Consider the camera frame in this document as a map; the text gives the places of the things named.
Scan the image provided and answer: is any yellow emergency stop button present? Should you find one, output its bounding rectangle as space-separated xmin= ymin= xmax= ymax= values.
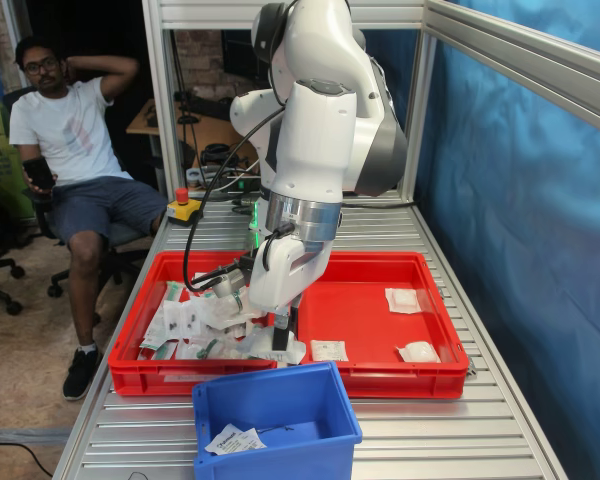
xmin=166 ymin=188 xmax=205 ymax=229

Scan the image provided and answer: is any wooden desk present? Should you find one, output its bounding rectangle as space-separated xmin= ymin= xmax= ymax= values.
xmin=126 ymin=97 xmax=259 ymax=171

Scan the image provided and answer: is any aluminium profile frame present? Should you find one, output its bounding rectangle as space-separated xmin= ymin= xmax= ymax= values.
xmin=140 ymin=0 xmax=600 ymax=206

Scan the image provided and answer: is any black camera cable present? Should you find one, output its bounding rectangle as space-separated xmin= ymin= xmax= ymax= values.
xmin=182 ymin=0 xmax=301 ymax=296

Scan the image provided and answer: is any small white printed packet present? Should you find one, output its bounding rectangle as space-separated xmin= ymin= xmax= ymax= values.
xmin=242 ymin=427 xmax=269 ymax=450

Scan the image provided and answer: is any black floor cable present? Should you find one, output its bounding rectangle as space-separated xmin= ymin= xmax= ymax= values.
xmin=0 ymin=439 xmax=56 ymax=479

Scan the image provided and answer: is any clear packet with green valve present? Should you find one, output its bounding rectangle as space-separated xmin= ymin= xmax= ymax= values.
xmin=174 ymin=335 xmax=241 ymax=361

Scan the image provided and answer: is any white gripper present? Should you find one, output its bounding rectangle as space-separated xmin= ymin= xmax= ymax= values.
xmin=248 ymin=234 xmax=334 ymax=352

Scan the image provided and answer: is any blue curtain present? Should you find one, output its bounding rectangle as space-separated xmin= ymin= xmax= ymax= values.
xmin=359 ymin=0 xmax=600 ymax=480

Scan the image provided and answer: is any red plastic box with bandages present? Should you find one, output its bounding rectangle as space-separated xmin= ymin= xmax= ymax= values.
xmin=292 ymin=249 xmax=471 ymax=400

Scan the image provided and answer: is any green white paper packet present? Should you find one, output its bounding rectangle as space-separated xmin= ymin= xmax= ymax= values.
xmin=139 ymin=309 xmax=169 ymax=349

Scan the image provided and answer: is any black office chair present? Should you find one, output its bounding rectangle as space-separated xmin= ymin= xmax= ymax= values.
xmin=2 ymin=87 xmax=154 ymax=301
xmin=0 ymin=174 xmax=26 ymax=317

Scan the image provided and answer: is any grey floor cable cover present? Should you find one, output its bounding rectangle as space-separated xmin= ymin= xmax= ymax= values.
xmin=0 ymin=427 xmax=71 ymax=446

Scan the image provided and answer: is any black smartphone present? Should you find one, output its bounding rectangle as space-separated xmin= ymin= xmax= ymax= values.
xmin=22 ymin=157 xmax=56 ymax=191

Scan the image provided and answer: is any man in white t-shirt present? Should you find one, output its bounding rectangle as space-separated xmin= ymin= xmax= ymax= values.
xmin=8 ymin=34 xmax=169 ymax=401

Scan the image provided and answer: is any black cable coil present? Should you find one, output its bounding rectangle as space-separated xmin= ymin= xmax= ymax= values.
xmin=199 ymin=142 xmax=244 ymax=169

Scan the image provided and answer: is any red box with medical supplies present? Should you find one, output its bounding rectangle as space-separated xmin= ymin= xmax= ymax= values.
xmin=107 ymin=249 xmax=282 ymax=397

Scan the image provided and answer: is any clear packet with black parts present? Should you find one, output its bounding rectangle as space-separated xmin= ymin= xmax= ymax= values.
xmin=162 ymin=299 xmax=204 ymax=336

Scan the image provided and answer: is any black power strip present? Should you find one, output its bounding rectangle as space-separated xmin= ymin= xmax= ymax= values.
xmin=218 ymin=177 xmax=261 ymax=194

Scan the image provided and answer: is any blue plastic box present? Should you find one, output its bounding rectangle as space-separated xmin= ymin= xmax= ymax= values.
xmin=191 ymin=360 xmax=364 ymax=480

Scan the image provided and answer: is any white printed Fuhrmann packet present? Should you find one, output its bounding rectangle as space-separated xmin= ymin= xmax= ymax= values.
xmin=309 ymin=339 xmax=350 ymax=362
xmin=204 ymin=423 xmax=254 ymax=456

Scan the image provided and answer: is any white gauze bandage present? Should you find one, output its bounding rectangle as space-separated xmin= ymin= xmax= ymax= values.
xmin=234 ymin=324 xmax=307 ymax=365
xmin=383 ymin=287 xmax=421 ymax=315
xmin=397 ymin=341 xmax=441 ymax=365

